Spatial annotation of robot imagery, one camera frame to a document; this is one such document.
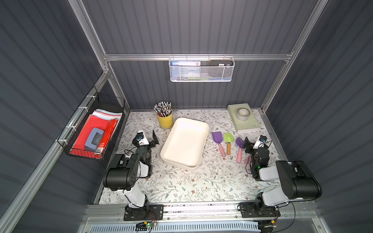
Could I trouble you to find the purple pointed shovel pink handle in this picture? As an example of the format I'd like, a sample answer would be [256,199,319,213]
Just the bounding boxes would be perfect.
[236,137,245,164]

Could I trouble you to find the green shovel wooden handle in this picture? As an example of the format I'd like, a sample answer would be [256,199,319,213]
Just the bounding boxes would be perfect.
[223,132,234,155]

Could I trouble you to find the purple square shovel pink handle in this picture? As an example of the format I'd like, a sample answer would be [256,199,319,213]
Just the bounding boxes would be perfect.
[212,132,226,157]

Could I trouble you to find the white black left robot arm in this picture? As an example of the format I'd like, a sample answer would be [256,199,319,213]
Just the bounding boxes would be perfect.
[103,131,159,211]

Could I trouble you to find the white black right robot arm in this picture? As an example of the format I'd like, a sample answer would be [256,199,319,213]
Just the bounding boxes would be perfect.
[243,136,322,209]

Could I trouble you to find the pale green box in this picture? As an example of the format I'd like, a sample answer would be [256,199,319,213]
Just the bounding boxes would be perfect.
[227,103,260,133]

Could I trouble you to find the cream plastic storage tray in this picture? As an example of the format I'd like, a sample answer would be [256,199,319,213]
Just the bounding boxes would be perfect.
[160,117,210,171]

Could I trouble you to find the red stapler box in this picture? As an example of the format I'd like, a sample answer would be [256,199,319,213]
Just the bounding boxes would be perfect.
[95,118,118,155]

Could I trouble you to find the blue box in basket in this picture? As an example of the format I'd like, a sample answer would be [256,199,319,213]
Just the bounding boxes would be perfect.
[170,61,201,80]

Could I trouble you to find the yellow pencil cup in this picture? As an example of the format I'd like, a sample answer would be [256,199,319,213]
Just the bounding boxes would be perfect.
[157,113,173,129]

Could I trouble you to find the white tape roll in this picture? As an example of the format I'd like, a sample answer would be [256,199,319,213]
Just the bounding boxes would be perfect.
[236,108,251,121]

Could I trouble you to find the bundle of pencils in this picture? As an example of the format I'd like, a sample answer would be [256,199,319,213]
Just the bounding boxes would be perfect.
[153,102,173,117]

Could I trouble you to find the floral table mat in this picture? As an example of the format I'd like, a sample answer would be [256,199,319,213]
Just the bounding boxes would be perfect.
[118,109,280,203]

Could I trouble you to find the red folder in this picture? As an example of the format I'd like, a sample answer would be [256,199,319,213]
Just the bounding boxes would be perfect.
[73,115,110,150]

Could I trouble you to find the white vented panel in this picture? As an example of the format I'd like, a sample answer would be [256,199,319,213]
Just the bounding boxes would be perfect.
[89,220,260,233]

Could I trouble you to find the small green circuit board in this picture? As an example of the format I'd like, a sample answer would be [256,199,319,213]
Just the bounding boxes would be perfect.
[135,221,158,232]

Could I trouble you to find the black device in basket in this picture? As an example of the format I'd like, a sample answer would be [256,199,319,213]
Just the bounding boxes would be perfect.
[208,60,235,79]

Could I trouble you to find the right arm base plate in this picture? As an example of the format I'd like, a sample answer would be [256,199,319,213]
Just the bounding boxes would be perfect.
[237,202,281,219]

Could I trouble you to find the black wire side basket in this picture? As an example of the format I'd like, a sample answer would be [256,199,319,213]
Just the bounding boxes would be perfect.
[57,88,125,160]

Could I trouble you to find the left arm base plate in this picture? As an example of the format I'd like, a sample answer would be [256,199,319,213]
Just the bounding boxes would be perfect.
[123,204,164,221]

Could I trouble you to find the white wire wall basket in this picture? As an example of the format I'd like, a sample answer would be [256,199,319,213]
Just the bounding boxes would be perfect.
[169,56,236,82]

